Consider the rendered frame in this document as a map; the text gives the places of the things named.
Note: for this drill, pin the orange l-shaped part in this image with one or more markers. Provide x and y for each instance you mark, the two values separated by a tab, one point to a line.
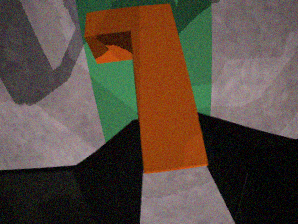
171	137

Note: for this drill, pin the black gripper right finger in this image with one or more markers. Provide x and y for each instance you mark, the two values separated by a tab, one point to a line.
255	171

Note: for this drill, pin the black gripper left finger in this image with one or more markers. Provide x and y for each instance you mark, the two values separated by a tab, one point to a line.
105	188

